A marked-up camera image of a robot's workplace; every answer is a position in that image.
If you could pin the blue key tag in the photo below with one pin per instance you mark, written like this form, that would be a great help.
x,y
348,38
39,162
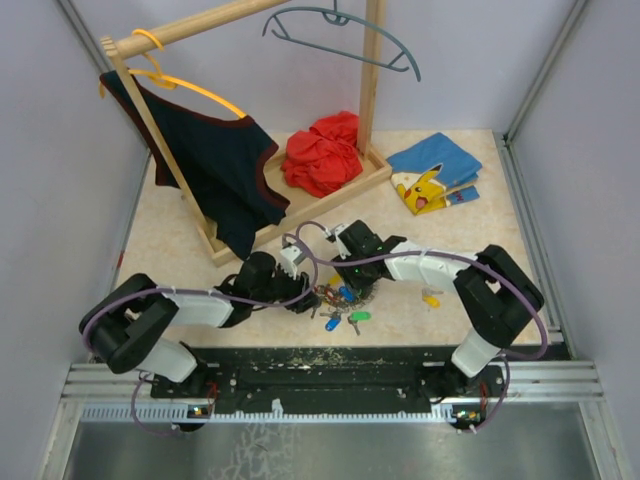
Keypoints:
x,y
346,294

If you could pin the grey-blue clothes hanger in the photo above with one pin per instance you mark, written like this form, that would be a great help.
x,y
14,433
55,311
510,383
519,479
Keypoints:
x,y
335,31

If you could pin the steel key organizer yellow handle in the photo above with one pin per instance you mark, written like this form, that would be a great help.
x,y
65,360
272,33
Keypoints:
x,y
341,306

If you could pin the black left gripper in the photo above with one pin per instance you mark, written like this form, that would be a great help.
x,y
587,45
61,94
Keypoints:
x,y
298,287

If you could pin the dark navy tank top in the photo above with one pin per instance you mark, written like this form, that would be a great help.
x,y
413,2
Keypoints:
x,y
223,164

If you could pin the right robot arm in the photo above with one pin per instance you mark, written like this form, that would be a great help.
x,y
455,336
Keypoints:
x,y
498,297

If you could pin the red crumpled cloth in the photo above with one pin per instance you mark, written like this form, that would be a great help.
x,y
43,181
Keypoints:
x,y
324,158

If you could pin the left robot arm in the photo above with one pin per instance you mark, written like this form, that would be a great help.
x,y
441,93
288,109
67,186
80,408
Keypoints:
x,y
126,329

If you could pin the wooden clothes rack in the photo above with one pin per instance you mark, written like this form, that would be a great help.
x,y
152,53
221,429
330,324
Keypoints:
x,y
124,84

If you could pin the white slotted cable duct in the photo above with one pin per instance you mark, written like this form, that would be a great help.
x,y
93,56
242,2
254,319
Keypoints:
x,y
151,413

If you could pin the small yellow tag key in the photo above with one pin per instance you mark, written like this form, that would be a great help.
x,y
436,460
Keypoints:
x,y
431,297

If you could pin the blue pikachu cloth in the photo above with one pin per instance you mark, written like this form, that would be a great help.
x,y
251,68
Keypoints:
x,y
434,174

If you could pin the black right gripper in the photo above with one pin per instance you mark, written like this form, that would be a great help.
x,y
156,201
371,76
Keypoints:
x,y
357,284

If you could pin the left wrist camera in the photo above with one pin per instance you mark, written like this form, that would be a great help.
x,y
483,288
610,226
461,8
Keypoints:
x,y
291,257

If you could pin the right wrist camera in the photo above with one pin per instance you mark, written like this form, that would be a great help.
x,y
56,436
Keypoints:
x,y
333,236

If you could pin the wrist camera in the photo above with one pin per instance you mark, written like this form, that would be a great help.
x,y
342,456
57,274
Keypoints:
x,y
291,257
333,236

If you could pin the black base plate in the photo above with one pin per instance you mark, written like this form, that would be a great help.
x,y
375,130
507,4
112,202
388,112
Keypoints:
x,y
311,381

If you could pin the green key tag on ring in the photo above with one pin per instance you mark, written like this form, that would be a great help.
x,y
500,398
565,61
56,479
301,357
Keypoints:
x,y
359,316

